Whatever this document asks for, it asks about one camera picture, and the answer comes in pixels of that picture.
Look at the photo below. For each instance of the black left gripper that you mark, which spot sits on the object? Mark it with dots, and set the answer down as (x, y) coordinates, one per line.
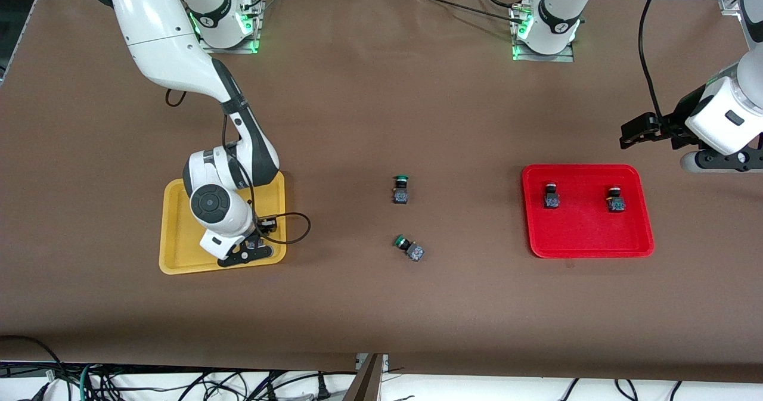
(678, 121)

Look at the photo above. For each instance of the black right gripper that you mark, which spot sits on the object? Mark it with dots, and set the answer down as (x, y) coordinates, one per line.
(264, 225)

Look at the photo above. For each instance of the red button switch green-marked label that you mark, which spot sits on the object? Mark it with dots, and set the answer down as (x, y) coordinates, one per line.
(616, 201)

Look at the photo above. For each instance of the red button switch red-marked label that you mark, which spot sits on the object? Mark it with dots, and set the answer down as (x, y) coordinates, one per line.
(552, 197)

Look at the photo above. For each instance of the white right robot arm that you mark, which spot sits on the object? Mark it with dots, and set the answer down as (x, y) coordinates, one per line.
(161, 31)

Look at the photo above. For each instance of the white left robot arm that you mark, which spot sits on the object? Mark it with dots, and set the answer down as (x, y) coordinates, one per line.
(557, 14)

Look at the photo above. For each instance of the yellow plastic tray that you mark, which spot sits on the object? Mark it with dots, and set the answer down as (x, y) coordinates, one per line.
(179, 234)

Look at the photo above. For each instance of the red plastic tray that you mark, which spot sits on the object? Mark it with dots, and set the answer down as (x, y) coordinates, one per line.
(584, 228)

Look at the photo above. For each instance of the left arm aluminium base plate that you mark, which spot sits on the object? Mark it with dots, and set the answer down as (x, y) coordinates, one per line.
(563, 56)

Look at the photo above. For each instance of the aluminium corner bracket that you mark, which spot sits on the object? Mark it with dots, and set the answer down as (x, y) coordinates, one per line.
(730, 5)

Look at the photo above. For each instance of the white metal bracket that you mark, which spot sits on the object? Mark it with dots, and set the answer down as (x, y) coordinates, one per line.
(384, 360)

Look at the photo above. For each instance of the right arm aluminium base plate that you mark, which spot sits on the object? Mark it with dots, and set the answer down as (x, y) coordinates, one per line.
(238, 48)

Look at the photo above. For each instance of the brown table leg post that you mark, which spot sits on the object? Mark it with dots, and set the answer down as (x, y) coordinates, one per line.
(363, 383)

